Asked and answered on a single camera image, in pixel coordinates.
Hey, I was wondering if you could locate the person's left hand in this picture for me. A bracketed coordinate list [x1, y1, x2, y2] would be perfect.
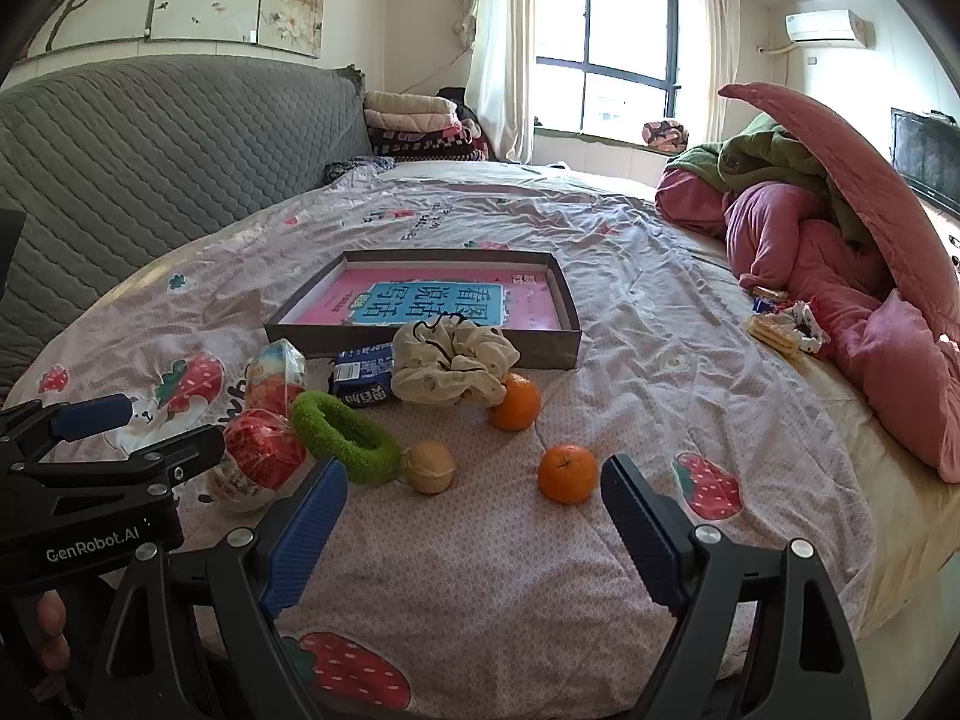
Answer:
[36, 586, 74, 676]

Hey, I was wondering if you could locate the green fuzzy scrunchie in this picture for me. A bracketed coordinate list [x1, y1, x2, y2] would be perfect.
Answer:
[290, 390, 404, 487]

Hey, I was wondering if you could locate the cream dotted scrunchie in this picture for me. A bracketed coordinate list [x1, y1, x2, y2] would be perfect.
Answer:
[390, 315, 522, 407]

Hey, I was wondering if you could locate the cream mattress sheet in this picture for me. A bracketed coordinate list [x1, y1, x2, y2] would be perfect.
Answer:
[787, 345, 960, 616]

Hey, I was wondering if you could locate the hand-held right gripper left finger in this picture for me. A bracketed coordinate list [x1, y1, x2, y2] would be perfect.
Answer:
[82, 456, 350, 720]

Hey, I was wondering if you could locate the red egg toy packet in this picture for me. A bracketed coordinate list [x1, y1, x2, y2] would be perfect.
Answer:
[206, 409, 308, 515]

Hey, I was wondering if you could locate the shallow grey cardboard box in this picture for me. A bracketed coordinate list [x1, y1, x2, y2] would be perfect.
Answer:
[264, 249, 582, 370]

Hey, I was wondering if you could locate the blue snack packet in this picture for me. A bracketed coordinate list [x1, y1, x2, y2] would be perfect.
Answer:
[330, 343, 396, 410]

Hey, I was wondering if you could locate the yellow biscuit packet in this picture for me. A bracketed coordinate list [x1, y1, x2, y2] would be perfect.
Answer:
[745, 313, 803, 361]

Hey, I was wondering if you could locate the cream curtain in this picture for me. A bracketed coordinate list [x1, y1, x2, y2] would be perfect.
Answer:
[465, 0, 541, 164]
[679, 0, 743, 151]

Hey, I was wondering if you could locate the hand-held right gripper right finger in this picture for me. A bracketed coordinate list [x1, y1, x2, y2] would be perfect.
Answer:
[600, 454, 875, 720]

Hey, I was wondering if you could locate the orange mandarin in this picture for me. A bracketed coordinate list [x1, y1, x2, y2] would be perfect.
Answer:
[490, 373, 542, 432]
[537, 444, 599, 505]

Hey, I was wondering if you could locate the white patterned scrunchie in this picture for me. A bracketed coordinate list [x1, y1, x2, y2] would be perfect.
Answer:
[780, 300, 832, 355]

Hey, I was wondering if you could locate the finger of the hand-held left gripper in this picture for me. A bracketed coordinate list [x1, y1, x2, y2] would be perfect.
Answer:
[0, 394, 134, 458]
[0, 424, 226, 500]

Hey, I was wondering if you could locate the black bag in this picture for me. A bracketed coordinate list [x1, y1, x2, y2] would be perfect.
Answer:
[439, 86, 488, 143]

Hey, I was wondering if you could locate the dark checkered folded blanket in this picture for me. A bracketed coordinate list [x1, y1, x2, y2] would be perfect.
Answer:
[371, 127, 485, 162]

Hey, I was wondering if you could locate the dark blue patterned cloth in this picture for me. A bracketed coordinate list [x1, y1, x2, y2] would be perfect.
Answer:
[322, 155, 396, 185]

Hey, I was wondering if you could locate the salmon pink quilted blanket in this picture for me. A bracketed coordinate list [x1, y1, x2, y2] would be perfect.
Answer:
[718, 82, 960, 485]

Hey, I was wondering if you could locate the light blue egg toy packet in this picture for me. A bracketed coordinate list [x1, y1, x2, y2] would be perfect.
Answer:
[244, 339, 308, 421]

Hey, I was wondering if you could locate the white air conditioner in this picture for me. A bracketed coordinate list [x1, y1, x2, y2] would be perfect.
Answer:
[785, 9, 875, 46]

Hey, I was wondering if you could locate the green blanket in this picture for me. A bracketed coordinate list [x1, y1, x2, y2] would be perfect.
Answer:
[667, 112, 893, 248]

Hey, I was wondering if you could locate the grey quilted headboard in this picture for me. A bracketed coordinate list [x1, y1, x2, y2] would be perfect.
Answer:
[0, 54, 376, 398]

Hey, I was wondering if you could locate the black television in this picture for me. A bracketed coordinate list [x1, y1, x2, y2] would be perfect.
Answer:
[890, 106, 960, 215]

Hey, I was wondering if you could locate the small yellow round fruit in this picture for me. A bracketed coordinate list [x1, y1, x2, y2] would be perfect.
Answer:
[401, 441, 456, 496]

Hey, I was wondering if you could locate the cream folded blanket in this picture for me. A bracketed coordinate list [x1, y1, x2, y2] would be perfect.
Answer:
[364, 90, 460, 121]

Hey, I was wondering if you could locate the floral cushion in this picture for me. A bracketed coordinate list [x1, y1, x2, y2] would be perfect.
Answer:
[643, 118, 689, 151]

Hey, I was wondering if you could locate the pink folded blanket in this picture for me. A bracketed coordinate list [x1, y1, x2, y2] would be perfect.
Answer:
[367, 114, 466, 137]

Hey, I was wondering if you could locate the dark framed window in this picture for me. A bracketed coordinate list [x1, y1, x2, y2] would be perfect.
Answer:
[536, 0, 683, 140]

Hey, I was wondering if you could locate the strawberry print bed sheet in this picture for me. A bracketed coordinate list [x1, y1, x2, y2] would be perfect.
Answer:
[0, 161, 875, 720]

